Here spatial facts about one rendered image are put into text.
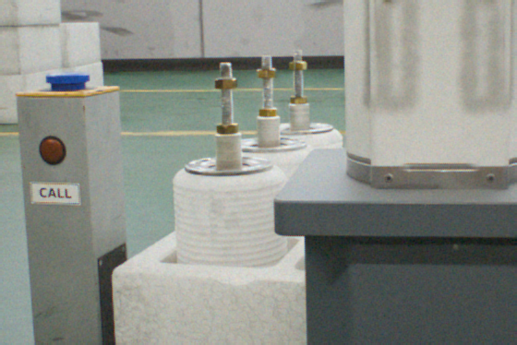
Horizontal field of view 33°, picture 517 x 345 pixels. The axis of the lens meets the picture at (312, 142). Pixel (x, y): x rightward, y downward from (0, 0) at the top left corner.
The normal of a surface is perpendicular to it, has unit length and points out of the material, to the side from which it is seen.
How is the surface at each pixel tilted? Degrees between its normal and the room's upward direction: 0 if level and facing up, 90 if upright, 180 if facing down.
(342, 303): 90
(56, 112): 90
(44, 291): 90
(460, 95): 90
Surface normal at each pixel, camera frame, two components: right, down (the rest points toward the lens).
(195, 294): -0.24, 0.15
